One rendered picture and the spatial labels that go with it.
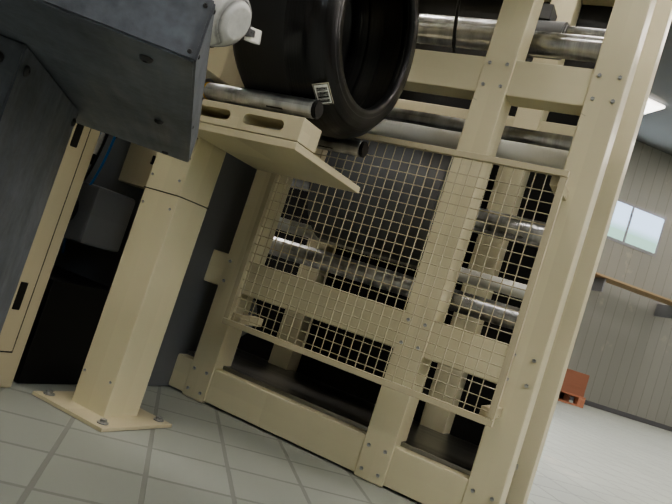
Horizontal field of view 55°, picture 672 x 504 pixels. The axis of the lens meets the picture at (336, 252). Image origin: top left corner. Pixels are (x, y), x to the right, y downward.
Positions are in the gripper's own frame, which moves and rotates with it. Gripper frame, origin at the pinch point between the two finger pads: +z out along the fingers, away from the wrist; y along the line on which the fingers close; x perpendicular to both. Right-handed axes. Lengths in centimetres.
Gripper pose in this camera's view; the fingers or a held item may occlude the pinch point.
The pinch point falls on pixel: (249, 33)
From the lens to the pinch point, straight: 149.5
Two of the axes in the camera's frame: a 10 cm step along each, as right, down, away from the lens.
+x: -1.9, 9.7, 1.6
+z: 4.9, -0.5, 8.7
